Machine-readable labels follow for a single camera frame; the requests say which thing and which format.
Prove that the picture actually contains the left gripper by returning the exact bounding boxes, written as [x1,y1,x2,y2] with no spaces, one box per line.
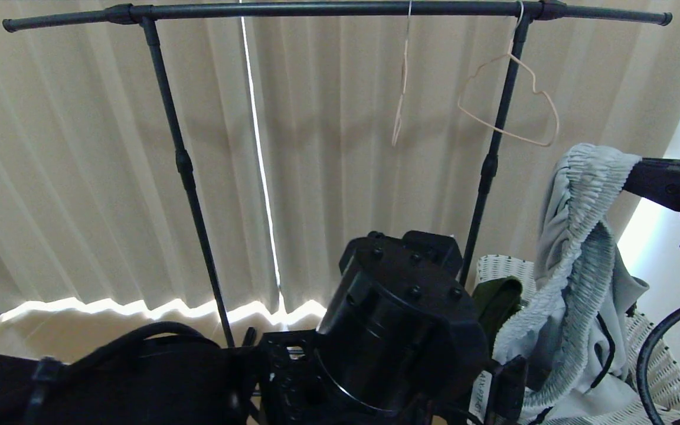
[469,354,531,425]

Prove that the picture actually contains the pale grey shorts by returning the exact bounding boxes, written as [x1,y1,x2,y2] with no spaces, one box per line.
[491,143,651,425]

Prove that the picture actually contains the pink clothes hanger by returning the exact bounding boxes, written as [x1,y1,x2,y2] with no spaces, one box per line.
[391,0,413,148]
[457,0,561,148]

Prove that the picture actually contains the white laundry basket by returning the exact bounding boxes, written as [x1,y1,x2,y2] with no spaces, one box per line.
[473,254,680,425]

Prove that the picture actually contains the black clothes rack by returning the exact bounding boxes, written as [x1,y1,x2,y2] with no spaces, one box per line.
[2,0,674,355]

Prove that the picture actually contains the green garment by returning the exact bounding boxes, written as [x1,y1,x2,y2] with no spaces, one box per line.
[471,276,524,356]

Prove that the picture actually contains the beige curtain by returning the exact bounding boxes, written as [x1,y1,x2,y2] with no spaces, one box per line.
[0,0,680,331]

